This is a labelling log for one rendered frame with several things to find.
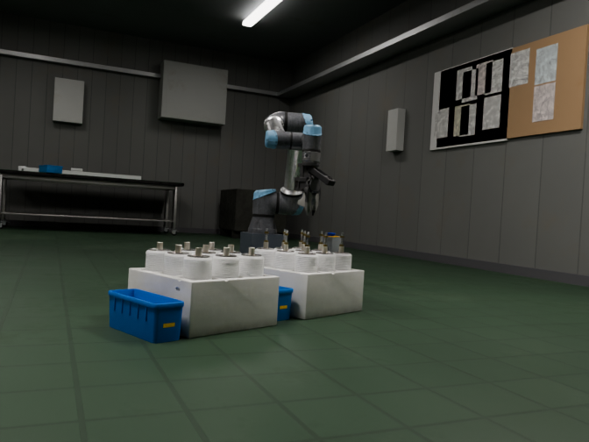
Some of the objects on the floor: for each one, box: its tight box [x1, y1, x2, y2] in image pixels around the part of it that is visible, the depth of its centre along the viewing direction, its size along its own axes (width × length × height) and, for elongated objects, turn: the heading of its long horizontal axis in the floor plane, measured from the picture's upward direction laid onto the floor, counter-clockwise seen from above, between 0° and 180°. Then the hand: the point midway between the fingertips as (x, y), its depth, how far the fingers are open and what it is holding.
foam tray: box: [128, 267, 280, 339], centre depth 200 cm, size 39×39×18 cm
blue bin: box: [109, 289, 184, 344], centre depth 177 cm, size 30×11×12 cm
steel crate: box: [219, 189, 287, 239], centre depth 844 cm, size 86×104×72 cm
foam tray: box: [263, 267, 365, 320], centre depth 241 cm, size 39×39×18 cm
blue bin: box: [277, 286, 294, 321], centre depth 220 cm, size 30×11×12 cm
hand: (311, 211), depth 222 cm, fingers open, 3 cm apart
